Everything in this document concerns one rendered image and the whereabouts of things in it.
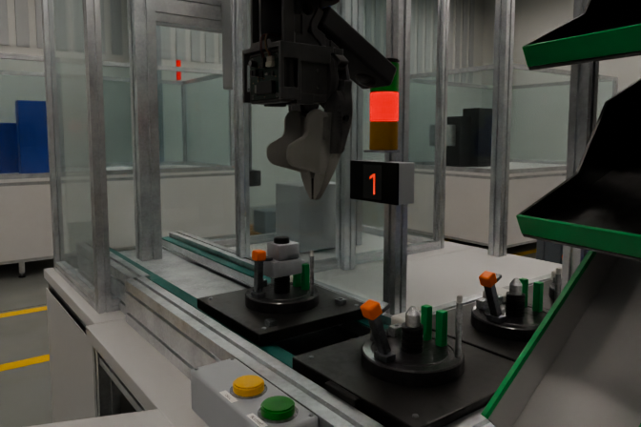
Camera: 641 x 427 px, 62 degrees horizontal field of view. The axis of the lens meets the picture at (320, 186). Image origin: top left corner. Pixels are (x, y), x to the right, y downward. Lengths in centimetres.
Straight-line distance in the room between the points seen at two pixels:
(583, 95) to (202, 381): 58
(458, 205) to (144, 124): 472
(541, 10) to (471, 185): 793
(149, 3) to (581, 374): 143
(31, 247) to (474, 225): 434
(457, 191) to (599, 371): 543
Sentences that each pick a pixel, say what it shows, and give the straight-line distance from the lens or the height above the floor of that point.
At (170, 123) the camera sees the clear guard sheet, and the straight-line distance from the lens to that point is 195.
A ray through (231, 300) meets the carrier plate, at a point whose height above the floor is 97.
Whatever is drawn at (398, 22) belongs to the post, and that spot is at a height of 148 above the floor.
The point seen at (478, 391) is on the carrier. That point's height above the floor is 97.
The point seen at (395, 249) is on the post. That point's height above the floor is 108.
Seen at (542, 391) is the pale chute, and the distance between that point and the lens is 61.
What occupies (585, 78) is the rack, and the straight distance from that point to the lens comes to 64.
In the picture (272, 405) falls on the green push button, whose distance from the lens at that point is 67.
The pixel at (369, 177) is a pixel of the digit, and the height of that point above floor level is 121.
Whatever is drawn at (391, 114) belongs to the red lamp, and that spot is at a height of 132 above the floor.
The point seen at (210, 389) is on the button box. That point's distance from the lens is 75.
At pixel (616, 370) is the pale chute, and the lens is 60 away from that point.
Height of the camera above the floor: 129
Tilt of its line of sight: 5 degrees down
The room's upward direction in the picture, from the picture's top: straight up
